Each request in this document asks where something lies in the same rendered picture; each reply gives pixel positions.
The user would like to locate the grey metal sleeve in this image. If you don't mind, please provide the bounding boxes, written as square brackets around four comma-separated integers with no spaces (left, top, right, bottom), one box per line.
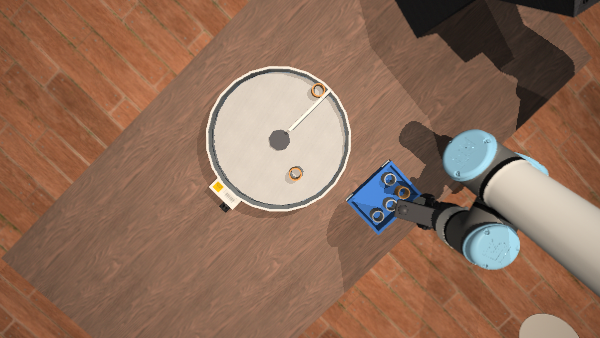
[381,172,396,186]
[369,208,384,223]
[382,197,397,211]

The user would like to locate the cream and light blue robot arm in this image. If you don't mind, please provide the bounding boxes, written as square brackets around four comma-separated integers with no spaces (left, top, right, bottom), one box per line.
[394,129,600,297]

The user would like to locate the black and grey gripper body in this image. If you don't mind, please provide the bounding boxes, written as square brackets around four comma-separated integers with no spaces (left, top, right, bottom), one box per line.
[422,199,461,230]

